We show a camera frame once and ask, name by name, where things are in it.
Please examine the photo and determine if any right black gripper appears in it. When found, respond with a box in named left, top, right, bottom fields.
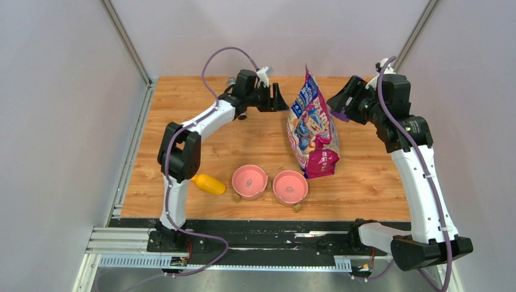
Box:
left=327, top=76, right=385, bottom=125

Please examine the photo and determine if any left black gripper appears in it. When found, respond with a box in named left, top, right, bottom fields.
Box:
left=245, top=82, right=290, bottom=112

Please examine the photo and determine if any pink blue pet food bag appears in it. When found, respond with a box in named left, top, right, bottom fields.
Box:
left=287, top=67, right=340, bottom=179

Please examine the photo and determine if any yellow plastic scoop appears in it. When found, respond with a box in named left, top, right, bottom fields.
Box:
left=191, top=174, right=226, bottom=195

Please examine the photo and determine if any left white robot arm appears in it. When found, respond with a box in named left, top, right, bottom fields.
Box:
left=147, top=66, right=288, bottom=252

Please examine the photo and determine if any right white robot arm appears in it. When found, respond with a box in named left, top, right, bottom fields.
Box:
left=327, top=74, right=473, bottom=271

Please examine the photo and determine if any left pink pet bowl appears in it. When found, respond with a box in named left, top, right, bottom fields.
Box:
left=231, top=164, right=269, bottom=203

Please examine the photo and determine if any pink pet bowl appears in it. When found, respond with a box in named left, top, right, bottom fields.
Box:
left=272, top=170, right=309, bottom=213
left=231, top=164, right=269, bottom=203

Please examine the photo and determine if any right pink pet bowl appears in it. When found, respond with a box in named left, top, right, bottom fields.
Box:
left=272, top=170, right=309, bottom=213

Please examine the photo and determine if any purple box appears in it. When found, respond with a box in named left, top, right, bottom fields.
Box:
left=330, top=111, right=350, bottom=122

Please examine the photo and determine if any grey metal cylinder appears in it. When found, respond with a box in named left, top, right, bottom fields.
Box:
left=226, top=77, right=236, bottom=88

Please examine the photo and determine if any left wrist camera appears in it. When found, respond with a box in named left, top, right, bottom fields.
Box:
left=256, top=66, right=273, bottom=88

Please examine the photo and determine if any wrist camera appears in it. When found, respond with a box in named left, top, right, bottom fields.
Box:
left=365, top=58, right=396, bottom=89
left=256, top=66, right=273, bottom=88

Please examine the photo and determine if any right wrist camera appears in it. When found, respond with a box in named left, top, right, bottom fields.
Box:
left=365, top=58, right=396, bottom=89

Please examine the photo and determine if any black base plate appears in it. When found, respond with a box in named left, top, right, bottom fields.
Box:
left=108, top=218, right=387, bottom=266

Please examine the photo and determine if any aluminium rail frame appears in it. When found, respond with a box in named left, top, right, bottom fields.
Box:
left=86, top=228, right=393, bottom=280

